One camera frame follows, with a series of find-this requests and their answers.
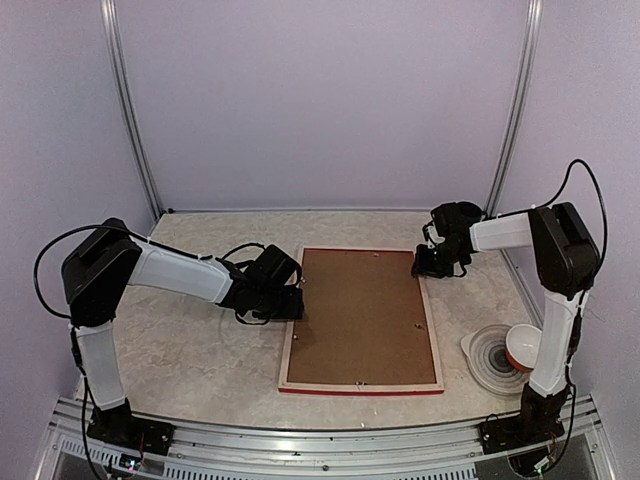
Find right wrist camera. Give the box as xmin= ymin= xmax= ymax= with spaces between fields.
xmin=422 ymin=220 xmax=441 ymax=244

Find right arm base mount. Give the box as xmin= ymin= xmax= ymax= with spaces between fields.
xmin=478 ymin=416 xmax=565 ymax=455

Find clear glass plate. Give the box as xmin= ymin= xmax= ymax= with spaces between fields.
xmin=460 ymin=324 xmax=542 ymax=397

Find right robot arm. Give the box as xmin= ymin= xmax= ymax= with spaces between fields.
xmin=411 ymin=196 xmax=608 ymax=444

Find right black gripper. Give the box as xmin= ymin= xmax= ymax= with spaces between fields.
xmin=411 ymin=242 xmax=465 ymax=279

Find front aluminium rail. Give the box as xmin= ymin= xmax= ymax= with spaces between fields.
xmin=34 ymin=397 xmax=615 ymax=479

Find white orange bowl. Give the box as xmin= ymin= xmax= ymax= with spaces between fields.
xmin=505 ymin=324 xmax=542 ymax=373

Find right aluminium post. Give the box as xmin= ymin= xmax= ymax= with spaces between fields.
xmin=485 ymin=0 xmax=544 ymax=216

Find left aluminium post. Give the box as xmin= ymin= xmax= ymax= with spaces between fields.
xmin=100 ymin=0 xmax=164 ymax=221

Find aluminium post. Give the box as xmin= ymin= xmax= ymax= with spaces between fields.
xmin=485 ymin=0 xmax=544 ymax=216
xmin=100 ymin=0 xmax=164 ymax=221

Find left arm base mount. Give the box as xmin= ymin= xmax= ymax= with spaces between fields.
xmin=87 ymin=417 xmax=175 ymax=456

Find dark green mug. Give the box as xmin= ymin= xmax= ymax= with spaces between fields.
xmin=457 ymin=201 xmax=485 ymax=223

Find red wooden picture frame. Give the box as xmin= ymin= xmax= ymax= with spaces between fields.
xmin=277 ymin=244 xmax=446 ymax=397

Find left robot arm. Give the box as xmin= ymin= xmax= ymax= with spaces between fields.
xmin=32 ymin=218 xmax=304 ymax=445

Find brown backing board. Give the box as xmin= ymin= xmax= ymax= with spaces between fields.
xmin=284 ymin=248 xmax=438 ymax=387

